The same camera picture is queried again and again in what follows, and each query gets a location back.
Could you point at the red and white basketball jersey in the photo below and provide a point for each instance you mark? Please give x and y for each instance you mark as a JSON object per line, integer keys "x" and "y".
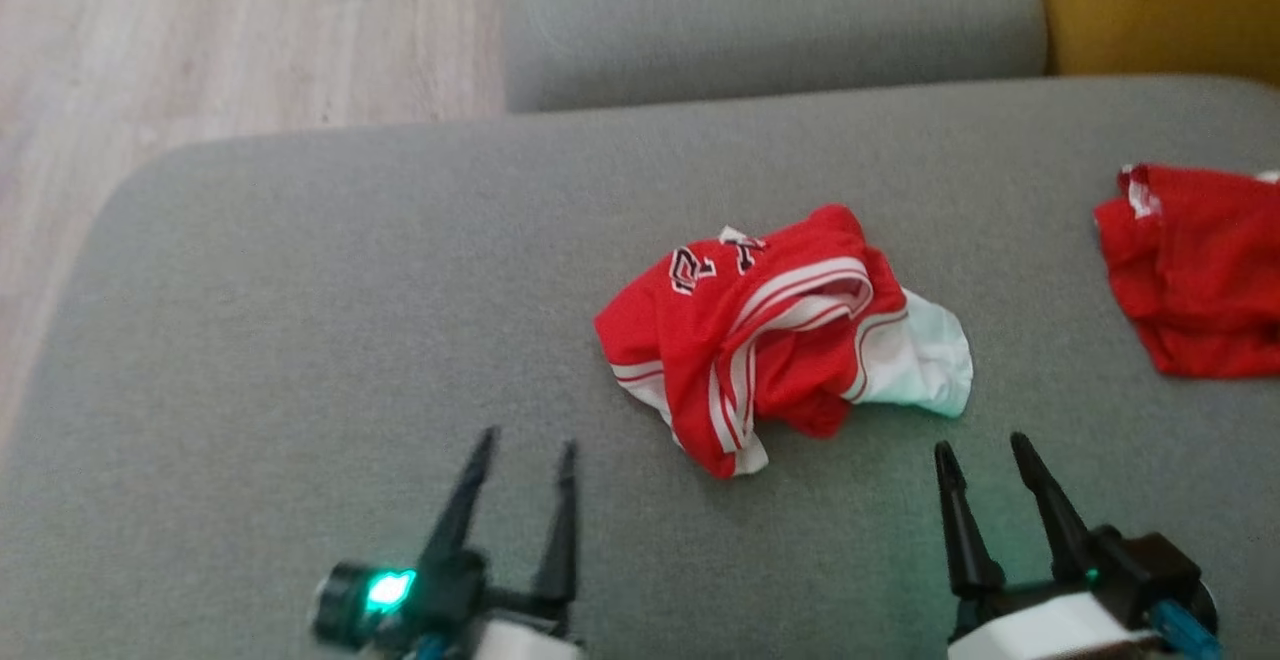
{"x": 720, "y": 340}

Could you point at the large grey sofa seat cushion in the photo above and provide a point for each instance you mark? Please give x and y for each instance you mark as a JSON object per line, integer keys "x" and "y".
{"x": 350, "y": 340}

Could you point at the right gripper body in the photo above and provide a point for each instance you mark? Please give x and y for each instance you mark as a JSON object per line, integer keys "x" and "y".
{"x": 1060, "y": 630}

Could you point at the plain red garment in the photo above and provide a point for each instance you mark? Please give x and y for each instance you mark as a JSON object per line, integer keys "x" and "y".
{"x": 1200, "y": 270}

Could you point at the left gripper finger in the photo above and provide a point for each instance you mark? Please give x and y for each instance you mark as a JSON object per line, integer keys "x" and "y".
{"x": 562, "y": 540}
{"x": 462, "y": 510}

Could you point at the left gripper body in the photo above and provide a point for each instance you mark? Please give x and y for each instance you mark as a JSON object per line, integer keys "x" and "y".
{"x": 450, "y": 600}

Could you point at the yellow sofa backrest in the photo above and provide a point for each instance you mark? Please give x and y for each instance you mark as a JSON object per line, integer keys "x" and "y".
{"x": 1160, "y": 0}

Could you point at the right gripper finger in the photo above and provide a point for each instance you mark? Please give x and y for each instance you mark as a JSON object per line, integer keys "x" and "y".
{"x": 965, "y": 540}
{"x": 1055, "y": 520}

